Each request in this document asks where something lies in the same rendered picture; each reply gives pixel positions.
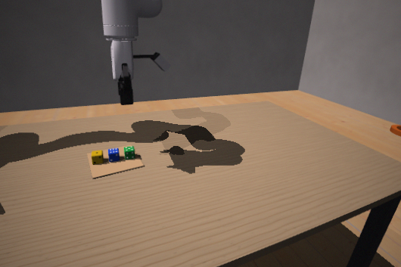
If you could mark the peach square mat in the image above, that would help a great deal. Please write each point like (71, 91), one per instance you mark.
(110, 168)

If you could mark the blue die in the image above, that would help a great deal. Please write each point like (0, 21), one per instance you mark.
(113, 154)

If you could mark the green die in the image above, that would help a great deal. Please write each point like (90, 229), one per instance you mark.
(129, 153)

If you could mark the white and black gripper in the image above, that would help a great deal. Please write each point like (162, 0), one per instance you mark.
(122, 61)

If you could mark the yellow die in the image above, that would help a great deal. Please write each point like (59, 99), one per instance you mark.
(97, 157)

